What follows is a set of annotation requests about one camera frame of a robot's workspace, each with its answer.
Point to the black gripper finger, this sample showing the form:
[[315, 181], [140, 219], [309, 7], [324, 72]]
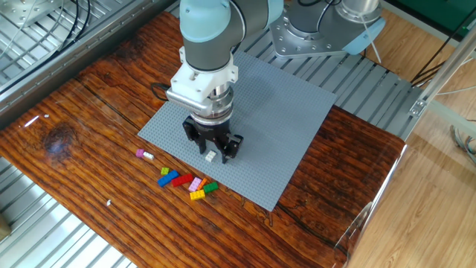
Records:
[[193, 134], [232, 149]]

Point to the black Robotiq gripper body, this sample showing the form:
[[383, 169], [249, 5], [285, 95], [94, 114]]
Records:
[[212, 132]]

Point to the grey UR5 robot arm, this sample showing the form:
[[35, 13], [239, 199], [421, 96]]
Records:
[[212, 33]]

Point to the dark green Lego brick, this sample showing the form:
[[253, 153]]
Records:
[[210, 187]]

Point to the thin orange Lego brick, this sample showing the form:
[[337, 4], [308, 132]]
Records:
[[202, 183]]

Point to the lime green Lego brick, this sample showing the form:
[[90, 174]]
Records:
[[164, 170]]

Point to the long red Lego brick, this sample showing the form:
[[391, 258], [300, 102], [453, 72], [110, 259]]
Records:
[[182, 180]]

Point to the small white Lego brick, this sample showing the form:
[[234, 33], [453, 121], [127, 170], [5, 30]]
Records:
[[148, 155]]

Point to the light pink Lego brick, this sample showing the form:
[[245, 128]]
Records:
[[195, 184]]

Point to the long blue Lego brick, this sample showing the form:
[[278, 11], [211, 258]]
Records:
[[167, 178]]

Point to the magenta square Lego brick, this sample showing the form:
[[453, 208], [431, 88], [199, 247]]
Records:
[[140, 153]]

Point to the yellow Lego brick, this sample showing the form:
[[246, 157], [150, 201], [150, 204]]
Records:
[[197, 194]]

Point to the grey Lego baseplate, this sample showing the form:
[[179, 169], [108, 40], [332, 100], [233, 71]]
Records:
[[279, 111]]

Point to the silver perforated plate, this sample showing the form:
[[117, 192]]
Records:
[[26, 11]]

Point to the brown cardboard box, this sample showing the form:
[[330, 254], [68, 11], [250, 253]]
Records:
[[3, 229]]

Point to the silver finned wrist camera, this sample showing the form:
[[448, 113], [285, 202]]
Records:
[[184, 100]]

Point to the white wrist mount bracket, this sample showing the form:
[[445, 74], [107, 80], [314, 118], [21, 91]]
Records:
[[201, 83]]

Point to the grey robot mount plate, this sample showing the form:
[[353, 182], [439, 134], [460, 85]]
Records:
[[308, 46]]

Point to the grey metal rail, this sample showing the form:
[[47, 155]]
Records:
[[74, 56]]

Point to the aluminium frame post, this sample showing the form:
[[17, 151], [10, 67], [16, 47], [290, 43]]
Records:
[[442, 70]]

